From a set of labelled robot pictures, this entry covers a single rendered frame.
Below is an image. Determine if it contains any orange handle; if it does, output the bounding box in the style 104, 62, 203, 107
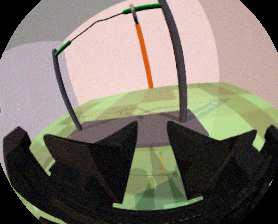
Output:
128, 3, 154, 88

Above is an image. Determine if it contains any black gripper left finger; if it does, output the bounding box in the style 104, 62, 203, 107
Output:
43, 120, 138, 204

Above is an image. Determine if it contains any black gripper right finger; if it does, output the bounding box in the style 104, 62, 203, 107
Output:
166, 120, 257, 200

